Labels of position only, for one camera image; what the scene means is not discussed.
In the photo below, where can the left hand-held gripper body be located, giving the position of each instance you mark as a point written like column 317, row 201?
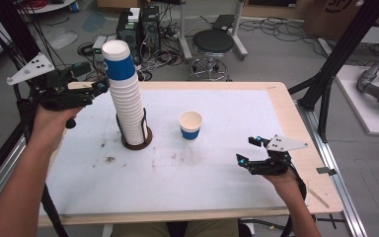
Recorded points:
column 59, row 95

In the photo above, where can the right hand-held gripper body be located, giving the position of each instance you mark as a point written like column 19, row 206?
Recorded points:
column 276, row 158

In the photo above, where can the stack of white paper cups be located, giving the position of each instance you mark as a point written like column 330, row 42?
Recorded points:
column 125, row 98

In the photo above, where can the single blue banded paper cup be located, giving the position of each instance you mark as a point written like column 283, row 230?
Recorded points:
column 190, row 125

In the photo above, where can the brown cup holder black rods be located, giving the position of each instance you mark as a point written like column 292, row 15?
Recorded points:
column 144, row 140

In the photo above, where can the person's right hand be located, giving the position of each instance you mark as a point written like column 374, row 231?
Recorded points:
column 286, row 184

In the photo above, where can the person's left hand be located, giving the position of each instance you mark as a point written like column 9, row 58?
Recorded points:
column 51, row 128

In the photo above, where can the small silver device box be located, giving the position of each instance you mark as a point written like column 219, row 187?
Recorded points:
column 98, row 44

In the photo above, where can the small grey metal piece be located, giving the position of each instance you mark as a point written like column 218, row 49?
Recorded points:
column 325, row 171

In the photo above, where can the white table mat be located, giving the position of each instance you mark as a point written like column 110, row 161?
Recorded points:
column 194, row 177

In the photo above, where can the thin wooden stick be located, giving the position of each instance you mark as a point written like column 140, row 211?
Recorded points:
column 318, row 198

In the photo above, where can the black computer tower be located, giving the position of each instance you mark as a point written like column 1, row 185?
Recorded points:
column 150, row 26
column 128, row 33

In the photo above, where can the white floor board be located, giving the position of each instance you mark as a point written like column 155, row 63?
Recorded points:
column 362, row 112

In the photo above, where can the black round stool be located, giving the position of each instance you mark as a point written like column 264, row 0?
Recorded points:
column 212, row 42

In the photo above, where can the person's khaki pants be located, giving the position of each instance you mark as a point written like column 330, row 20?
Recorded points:
column 138, row 228

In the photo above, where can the cardboard box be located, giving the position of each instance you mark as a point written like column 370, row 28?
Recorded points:
column 332, row 18

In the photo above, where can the aluminium rail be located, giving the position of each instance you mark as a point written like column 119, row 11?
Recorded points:
column 0, row 177
column 339, row 184

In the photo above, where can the black frame post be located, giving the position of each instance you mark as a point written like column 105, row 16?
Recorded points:
column 13, row 29
column 342, row 49

